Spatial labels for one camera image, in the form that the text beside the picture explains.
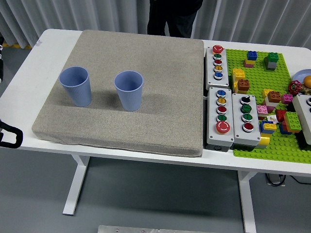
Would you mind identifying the grey box with emergency button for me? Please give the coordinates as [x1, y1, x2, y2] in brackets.
[206, 86, 235, 148]

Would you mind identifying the black power cable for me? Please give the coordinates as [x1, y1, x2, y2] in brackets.
[290, 174, 311, 185]

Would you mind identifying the grey five-button control box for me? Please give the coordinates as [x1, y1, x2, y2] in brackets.
[205, 45, 230, 91]

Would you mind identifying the white pleated curtain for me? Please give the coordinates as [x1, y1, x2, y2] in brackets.
[0, 0, 311, 49]

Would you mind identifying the orange toy brick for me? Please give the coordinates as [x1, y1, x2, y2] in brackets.
[281, 120, 302, 134]

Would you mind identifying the grey box with selector switch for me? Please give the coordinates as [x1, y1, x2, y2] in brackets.
[231, 92, 262, 147]

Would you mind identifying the green studded baseplate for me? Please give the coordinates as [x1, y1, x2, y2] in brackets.
[225, 48, 311, 164]

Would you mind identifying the red toy brick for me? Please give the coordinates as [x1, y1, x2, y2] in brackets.
[275, 109, 288, 122]

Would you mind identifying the magenta toy brick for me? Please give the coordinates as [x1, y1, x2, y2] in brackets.
[281, 93, 294, 105]

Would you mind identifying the red valve handwheel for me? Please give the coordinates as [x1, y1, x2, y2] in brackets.
[288, 80, 302, 96]

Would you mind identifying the person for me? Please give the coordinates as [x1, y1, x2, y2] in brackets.
[147, 0, 204, 39]

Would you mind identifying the blue ribbed plastic cup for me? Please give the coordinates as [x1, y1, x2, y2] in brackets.
[59, 66, 92, 108]
[114, 70, 144, 112]

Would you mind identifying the grey power strip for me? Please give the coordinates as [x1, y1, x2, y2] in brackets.
[265, 172, 286, 187]

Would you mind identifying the large green toy brick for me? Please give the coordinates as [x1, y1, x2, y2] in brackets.
[283, 111, 302, 131]

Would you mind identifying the grey-brown fabric mat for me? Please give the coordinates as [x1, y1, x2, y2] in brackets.
[31, 29, 204, 158]

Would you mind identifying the white table leg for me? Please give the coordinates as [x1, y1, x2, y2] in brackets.
[62, 155, 90, 216]
[237, 170, 258, 233]

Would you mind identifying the white control box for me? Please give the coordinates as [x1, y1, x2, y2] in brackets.
[291, 94, 311, 144]

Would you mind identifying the yellow cylinder toy piece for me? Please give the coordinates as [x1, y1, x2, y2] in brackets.
[257, 134, 271, 149]

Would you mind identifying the brown toy brick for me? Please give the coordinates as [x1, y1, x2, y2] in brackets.
[267, 90, 282, 101]
[237, 79, 251, 92]

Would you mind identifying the light blue plate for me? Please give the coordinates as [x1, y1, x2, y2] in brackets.
[292, 69, 311, 82]

